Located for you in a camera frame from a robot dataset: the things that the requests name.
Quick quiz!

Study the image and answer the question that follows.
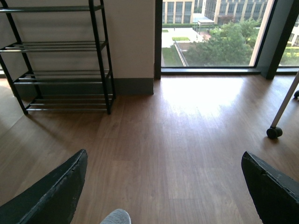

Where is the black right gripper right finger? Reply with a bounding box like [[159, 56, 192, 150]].
[[241, 151, 299, 224]]

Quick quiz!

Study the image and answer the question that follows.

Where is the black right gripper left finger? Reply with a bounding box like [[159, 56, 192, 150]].
[[0, 149, 88, 224]]

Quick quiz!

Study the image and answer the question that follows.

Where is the grey knit sneaker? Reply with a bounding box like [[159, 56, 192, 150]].
[[100, 209, 132, 224]]

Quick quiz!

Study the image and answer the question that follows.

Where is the black metal shoe rack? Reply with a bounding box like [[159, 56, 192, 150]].
[[0, 0, 116, 114]]

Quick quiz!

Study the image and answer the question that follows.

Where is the white office chair on casters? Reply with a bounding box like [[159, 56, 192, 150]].
[[266, 72, 299, 139]]

